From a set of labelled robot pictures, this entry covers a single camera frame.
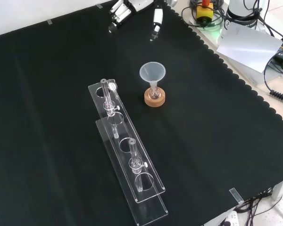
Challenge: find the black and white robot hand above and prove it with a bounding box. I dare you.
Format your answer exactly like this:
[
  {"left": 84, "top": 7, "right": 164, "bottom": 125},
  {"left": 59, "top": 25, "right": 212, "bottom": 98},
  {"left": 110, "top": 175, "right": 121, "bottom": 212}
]
[{"left": 108, "top": 0, "right": 165, "bottom": 42}]

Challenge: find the translucent plastic funnel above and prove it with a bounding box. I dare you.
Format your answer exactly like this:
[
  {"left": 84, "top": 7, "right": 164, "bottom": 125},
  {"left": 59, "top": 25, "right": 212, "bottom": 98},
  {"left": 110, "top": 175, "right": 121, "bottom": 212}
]
[{"left": 139, "top": 61, "right": 166, "bottom": 95}]

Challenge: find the clear glass weighing funnel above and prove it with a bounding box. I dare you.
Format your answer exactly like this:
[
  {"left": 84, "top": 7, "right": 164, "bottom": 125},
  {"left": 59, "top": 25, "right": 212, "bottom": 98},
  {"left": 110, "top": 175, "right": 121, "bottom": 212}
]
[{"left": 107, "top": 79, "right": 120, "bottom": 100}]

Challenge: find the clear acrylic funnel stand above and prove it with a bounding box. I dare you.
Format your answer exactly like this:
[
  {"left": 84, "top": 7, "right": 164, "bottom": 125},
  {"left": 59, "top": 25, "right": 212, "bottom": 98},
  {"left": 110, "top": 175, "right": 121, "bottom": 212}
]
[{"left": 88, "top": 79, "right": 169, "bottom": 225}]

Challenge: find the yellow stop button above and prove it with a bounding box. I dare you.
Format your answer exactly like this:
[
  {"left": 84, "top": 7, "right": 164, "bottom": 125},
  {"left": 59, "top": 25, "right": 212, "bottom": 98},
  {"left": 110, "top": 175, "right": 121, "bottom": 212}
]
[{"left": 196, "top": 0, "right": 214, "bottom": 24}]

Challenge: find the round-bottom glass flask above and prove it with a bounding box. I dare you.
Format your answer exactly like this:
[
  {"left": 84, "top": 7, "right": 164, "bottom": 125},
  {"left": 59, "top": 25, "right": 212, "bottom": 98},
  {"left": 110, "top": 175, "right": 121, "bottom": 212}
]
[{"left": 148, "top": 81, "right": 162, "bottom": 101}]

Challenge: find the black bench cloth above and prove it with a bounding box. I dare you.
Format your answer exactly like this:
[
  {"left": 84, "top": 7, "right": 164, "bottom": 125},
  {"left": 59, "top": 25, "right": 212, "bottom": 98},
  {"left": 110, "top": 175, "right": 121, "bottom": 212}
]
[{"left": 0, "top": 0, "right": 283, "bottom": 226}]

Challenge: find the pale board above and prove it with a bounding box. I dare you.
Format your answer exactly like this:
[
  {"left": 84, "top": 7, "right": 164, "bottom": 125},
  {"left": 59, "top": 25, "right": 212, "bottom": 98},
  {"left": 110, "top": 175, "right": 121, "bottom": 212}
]
[{"left": 216, "top": 23, "right": 283, "bottom": 74}]

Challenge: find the white power strip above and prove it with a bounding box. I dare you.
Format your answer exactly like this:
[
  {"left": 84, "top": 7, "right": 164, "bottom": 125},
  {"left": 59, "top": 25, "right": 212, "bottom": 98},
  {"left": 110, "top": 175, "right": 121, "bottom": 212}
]
[{"left": 217, "top": 210, "right": 241, "bottom": 226}]

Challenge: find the white bench leg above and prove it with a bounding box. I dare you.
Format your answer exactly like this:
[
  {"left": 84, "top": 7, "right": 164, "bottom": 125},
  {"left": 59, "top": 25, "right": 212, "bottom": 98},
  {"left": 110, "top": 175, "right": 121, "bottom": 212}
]
[{"left": 272, "top": 177, "right": 283, "bottom": 201}]

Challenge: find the cork ring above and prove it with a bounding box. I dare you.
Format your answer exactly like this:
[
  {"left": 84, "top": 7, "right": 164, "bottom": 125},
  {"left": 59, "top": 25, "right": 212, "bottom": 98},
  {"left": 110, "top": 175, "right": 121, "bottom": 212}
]
[{"left": 144, "top": 87, "right": 167, "bottom": 108}]

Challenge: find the black coiled cable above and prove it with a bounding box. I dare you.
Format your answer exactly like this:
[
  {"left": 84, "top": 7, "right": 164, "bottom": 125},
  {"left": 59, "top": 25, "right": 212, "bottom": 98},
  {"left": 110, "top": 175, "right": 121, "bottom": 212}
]
[{"left": 263, "top": 53, "right": 283, "bottom": 105}]

